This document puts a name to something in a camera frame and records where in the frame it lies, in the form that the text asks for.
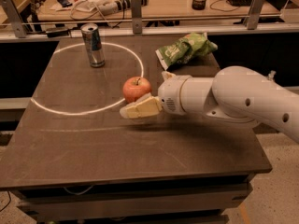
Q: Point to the black mesh pen cup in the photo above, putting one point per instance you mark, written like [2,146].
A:
[198,4]

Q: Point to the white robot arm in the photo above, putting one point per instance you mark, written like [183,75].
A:
[236,95]

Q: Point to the middle metal bracket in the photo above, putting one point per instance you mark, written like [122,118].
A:
[136,16]

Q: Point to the grey power strip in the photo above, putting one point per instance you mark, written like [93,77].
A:
[114,7]

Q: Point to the silver energy drink can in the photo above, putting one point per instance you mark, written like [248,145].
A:
[93,44]

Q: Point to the metal bracket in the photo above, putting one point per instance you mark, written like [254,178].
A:
[14,18]
[251,21]
[136,16]

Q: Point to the green jalapeno chip bag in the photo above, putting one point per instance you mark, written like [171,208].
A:
[185,49]

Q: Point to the red apple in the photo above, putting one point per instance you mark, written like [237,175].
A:
[134,88]

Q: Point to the right metal bracket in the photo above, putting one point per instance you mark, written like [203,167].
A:
[251,21]

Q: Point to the wooden desk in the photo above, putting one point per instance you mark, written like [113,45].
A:
[52,11]

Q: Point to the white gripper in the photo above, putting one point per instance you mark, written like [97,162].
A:
[168,92]

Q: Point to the left metal bracket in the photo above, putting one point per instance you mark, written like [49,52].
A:
[14,18]

